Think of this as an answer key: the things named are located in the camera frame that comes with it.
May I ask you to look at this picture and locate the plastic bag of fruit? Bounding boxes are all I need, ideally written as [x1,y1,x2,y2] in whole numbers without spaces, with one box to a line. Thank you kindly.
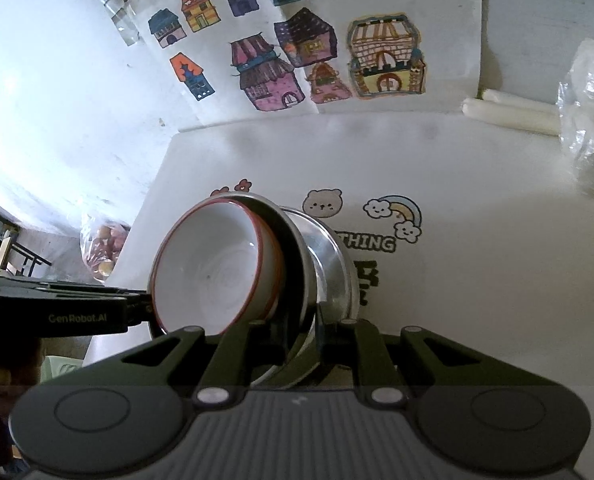
[79,212,132,286]

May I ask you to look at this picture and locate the white candle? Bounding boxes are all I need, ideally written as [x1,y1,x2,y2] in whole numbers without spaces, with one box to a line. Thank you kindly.
[461,99,562,137]
[478,88,562,116]

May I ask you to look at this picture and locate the coloured houses drawing poster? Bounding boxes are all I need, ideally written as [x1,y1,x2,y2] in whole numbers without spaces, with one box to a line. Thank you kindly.
[122,0,484,128]

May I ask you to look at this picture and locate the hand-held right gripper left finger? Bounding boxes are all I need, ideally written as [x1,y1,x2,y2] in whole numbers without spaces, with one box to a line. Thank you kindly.
[39,310,290,406]

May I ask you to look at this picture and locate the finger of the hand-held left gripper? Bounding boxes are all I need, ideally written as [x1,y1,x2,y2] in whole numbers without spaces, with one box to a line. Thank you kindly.
[42,283,151,298]
[126,299,154,327]

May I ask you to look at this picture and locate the white printed tablecloth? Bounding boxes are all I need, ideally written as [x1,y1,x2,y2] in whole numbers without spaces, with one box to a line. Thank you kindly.
[84,110,594,391]

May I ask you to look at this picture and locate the stainless steel bowl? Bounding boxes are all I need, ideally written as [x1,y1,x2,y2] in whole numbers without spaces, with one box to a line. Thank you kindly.
[148,191,320,361]

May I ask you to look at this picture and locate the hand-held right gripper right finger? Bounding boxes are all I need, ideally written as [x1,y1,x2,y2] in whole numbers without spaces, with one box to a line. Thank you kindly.
[319,317,568,406]

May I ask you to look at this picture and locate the clear plastic bag white contents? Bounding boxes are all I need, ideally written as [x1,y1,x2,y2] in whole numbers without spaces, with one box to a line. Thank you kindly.
[557,37,594,201]

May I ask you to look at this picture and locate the wide-rimmed stainless steel plate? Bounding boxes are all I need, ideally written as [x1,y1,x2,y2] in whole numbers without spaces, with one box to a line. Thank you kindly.
[249,206,352,390]

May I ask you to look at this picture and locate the clear plastic sleeve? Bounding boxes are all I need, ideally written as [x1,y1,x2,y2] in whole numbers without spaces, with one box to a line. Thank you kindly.
[88,0,142,47]

